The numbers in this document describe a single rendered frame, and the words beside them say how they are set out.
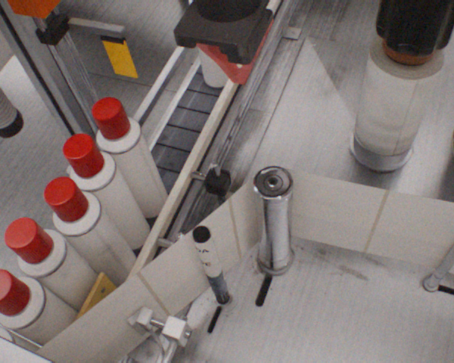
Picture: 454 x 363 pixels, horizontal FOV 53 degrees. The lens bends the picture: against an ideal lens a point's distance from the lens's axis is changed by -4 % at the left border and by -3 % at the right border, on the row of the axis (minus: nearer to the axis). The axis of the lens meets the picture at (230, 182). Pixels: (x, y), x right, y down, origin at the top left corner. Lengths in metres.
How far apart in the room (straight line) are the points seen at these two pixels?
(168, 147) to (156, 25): 0.36
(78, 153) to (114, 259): 0.14
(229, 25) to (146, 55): 0.55
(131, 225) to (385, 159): 0.35
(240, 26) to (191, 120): 0.36
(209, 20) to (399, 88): 0.24
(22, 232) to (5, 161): 0.43
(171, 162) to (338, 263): 0.28
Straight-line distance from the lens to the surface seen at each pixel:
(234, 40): 0.39
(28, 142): 0.88
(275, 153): 0.69
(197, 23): 0.41
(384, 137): 0.62
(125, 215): 0.56
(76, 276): 0.51
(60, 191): 0.46
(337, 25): 0.96
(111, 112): 0.50
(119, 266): 0.57
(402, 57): 0.54
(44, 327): 0.49
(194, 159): 0.65
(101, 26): 0.52
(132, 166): 0.55
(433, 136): 0.74
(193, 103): 0.76
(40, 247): 0.46
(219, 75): 0.75
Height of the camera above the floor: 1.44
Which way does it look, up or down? 58 degrees down
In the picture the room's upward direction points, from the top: 10 degrees counter-clockwise
